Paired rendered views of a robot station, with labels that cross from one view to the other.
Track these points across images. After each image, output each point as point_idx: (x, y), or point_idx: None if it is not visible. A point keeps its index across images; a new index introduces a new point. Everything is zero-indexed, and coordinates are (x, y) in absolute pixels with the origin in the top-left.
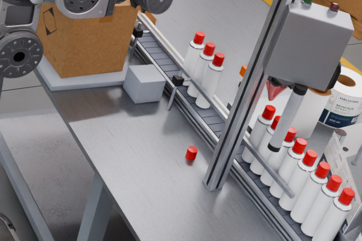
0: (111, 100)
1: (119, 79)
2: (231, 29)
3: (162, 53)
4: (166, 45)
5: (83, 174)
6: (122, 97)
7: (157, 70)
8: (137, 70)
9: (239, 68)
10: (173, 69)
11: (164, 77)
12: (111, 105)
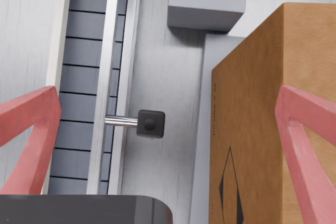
0: None
1: (236, 41)
2: None
3: (77, 90)
4: (104, 27)
5: None
6: None
7: None
8: None
9: None
10: (94, 16)
11: None
12: None
